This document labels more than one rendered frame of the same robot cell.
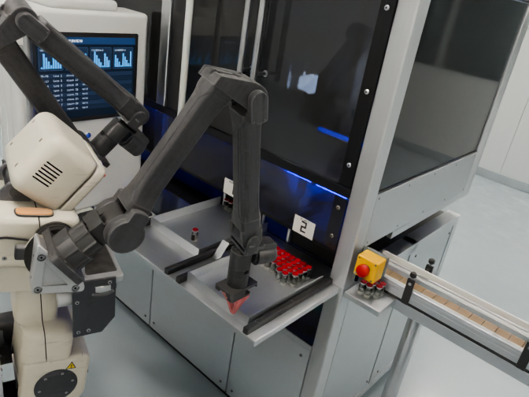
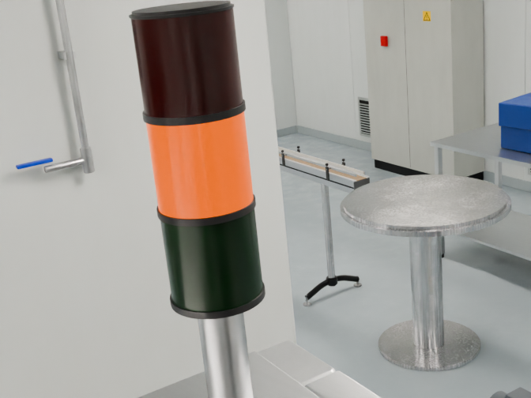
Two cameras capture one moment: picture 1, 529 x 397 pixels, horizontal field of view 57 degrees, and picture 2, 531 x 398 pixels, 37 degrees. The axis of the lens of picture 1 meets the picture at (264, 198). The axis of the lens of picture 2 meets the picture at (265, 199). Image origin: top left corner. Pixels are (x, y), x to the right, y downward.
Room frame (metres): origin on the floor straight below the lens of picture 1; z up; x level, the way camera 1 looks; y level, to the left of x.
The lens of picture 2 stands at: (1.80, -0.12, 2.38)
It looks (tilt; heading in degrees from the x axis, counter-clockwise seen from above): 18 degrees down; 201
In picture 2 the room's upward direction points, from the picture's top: 6 degrees counter-clockwise
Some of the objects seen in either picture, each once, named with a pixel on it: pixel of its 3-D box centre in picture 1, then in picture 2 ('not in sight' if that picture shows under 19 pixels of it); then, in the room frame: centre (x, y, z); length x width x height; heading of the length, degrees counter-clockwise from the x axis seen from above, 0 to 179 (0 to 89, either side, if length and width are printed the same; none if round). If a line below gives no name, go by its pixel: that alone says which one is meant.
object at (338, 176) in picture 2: not in sight; (220, 137); (-3.84, -2.65, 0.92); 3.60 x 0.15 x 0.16; 52
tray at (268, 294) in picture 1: (257, 278); not in sight; (1.28, -0.02, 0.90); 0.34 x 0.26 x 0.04; 141
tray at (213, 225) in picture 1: (210, 224); not in sight; (1.58, 0.18, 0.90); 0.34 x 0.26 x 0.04; 142
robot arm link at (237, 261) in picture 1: (242, 257); not in sight; (1.10, 0.03, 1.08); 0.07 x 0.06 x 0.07; 127
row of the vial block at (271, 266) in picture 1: (275, 267); not in sight; (1.34, -0.07, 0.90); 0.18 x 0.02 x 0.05; 51
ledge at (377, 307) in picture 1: (371, 295); not in sight; (1.33, -0.39, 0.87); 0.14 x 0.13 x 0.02; 142
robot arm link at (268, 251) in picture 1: (255, 244); not in sight; (1.12, 0.00, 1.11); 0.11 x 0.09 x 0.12; 127
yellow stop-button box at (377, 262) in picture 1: (371, 265); not in sight; (1.30, -0.36, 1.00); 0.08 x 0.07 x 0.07; 142
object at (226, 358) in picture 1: (220, 231); not in sight; (2.35, 0.21, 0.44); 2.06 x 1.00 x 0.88; 52
